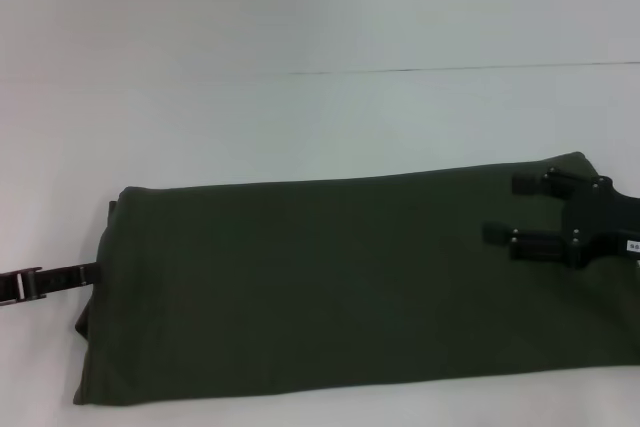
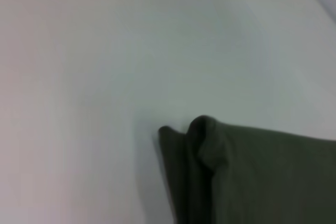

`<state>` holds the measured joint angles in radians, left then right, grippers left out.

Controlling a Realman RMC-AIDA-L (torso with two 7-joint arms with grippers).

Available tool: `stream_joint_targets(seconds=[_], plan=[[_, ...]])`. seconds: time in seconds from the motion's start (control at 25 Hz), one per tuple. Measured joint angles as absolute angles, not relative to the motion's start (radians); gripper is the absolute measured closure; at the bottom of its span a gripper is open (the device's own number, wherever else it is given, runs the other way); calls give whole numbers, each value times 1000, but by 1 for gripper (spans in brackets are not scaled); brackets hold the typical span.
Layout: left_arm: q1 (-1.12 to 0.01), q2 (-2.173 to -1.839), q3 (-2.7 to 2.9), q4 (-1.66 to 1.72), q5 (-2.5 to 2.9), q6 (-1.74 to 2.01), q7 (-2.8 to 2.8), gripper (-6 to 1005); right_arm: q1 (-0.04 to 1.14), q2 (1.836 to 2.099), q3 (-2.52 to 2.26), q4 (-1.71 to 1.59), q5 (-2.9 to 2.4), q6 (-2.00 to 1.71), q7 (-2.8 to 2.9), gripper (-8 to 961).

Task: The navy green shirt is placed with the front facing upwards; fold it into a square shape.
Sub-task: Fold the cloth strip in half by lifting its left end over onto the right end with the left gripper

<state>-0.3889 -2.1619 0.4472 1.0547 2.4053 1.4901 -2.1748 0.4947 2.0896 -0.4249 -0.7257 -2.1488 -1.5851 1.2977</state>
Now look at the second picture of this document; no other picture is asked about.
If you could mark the dark green t-shirt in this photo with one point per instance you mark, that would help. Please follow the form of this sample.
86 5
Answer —
249 176

